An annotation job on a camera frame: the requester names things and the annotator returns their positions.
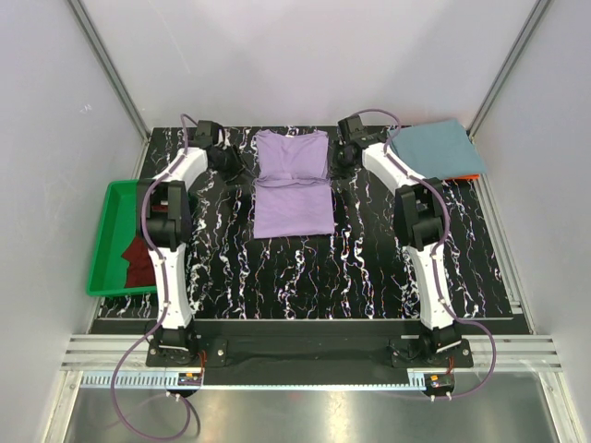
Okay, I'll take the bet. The aluminium frame post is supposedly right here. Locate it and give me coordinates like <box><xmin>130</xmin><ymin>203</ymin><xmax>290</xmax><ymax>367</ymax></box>
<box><xmin>64</xmin><ymin>0</ymin><xmax>151</xmax><ymax>144</ymax></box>
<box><xmin>466</xmin><ymin>0</ymin><xmax>553</xmax><ymax>139</ymax></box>

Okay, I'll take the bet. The right aluminium frame post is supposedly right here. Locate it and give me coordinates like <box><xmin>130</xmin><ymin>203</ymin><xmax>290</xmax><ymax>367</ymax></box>
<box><xmin>466</xmin><ymin>0</ymin><xmax>553</xmax><ymax>139</ymax></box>

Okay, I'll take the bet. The dark red t shirt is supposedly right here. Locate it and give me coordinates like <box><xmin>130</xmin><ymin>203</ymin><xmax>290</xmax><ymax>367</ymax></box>
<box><xmin>121</xmin><ymin>236</ymin><xmax>156</xmax><ymax>288</ymax></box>

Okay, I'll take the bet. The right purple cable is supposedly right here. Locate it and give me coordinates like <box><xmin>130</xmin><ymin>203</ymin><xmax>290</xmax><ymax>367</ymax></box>
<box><xmin>350</xmin><ymin>108</ymin><xmax>496</xmax><ymax>401</ymax></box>

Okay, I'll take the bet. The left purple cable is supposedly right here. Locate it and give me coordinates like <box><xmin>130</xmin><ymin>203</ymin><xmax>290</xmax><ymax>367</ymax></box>
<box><xmin>109</xmin><ymin>113</ymin><xmax>202</xmax><ymax>439</ymax></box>

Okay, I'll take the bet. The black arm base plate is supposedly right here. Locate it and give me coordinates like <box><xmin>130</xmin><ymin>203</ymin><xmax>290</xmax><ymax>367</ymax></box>
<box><xmin>146</xmin><ymin>320</ymin><xmax>474</xmax><ymax>379</ymax></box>

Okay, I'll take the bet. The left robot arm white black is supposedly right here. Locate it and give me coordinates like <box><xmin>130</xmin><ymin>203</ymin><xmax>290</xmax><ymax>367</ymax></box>
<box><xmin>137</xmin><ymin>114</ymin><xmax>245</xmax><ymax>365</ymax></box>

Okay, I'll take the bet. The folded orange t shirt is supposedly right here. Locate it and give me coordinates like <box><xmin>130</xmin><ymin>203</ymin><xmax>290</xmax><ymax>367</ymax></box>
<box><xmin>448</xmin><ymin>174</ymin><xmax>480</xmax><ymax>181</ymax></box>

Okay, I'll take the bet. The purple t shirt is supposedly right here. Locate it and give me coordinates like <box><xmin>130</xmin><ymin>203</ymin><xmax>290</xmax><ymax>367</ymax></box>
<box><xmin>253</xmin><ymin>130</ymin><xmax>334</xmax><ymax>239</ymax></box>

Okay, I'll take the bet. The white slotted cable duct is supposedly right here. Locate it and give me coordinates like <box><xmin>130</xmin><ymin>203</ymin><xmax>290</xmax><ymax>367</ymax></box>
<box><xmin>81</xmin><ymin>369</ymin><xmax>426</xmax><ymax>391</ymax></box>

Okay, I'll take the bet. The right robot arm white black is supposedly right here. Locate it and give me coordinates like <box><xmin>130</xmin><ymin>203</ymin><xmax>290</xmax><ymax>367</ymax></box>
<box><xmin>333</xmin><ymin>113</ymin><xmax>461</xmax><ymax>366</ymax></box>

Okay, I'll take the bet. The folded blue-grey t shirt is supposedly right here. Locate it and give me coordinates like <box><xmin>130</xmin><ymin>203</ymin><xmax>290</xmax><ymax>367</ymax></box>
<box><xmin>392</xmin><ymin>118</ymin><xmax>487</xmax><ymax>180</ymax></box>

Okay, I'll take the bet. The left aluminium frame post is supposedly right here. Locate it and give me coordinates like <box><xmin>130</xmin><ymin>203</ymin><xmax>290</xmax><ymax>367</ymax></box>
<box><xmin>64</xmin><ymin>0</ymin><xmax>151</xmax><ymax>144</ymax></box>

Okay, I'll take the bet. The green plastic bin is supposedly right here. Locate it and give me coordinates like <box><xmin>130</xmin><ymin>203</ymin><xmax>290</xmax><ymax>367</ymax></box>
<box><xmin>86</xmin><ymin>177</ymin><xmax>191</xmax><ymax>297</ymax></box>

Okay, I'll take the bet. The purple cable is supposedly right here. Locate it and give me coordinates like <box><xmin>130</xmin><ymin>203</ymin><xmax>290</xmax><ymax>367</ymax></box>
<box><xmin>350</xmin><ymin>108</ymin><xmax>496</xmax><ymax>401</ymax></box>
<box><xmin>109</xmin><ymin>113</ymin><xmax>202</xmax><ymax>439</ymax></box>

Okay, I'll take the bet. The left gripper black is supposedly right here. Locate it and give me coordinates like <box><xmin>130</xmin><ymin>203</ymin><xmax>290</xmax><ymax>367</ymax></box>
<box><xmin>211</xmin><ymin>144</ymin><xmax>255</xmax><ymax>186</ymax></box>

